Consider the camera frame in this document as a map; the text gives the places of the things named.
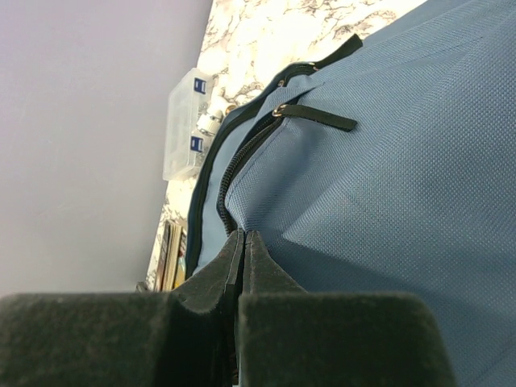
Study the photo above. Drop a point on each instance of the white plastic fitting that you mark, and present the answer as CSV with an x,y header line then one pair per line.
x,y
211,120

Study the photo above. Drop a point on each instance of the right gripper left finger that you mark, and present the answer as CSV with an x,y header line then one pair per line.
x,y
184,337

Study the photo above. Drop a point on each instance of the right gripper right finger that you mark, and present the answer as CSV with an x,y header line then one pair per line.
x,y
290,337

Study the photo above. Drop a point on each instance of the yellow cover book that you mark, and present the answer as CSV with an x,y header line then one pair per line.
x,y
178,255

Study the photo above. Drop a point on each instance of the dark sunset cover book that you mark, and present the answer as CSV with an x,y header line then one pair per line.
x,y
163,256

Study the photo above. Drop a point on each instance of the clear plastic storage box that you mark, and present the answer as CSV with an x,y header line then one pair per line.
x,y
184,144

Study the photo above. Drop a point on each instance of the blue student backpack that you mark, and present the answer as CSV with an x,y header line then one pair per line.
x,y
389,165

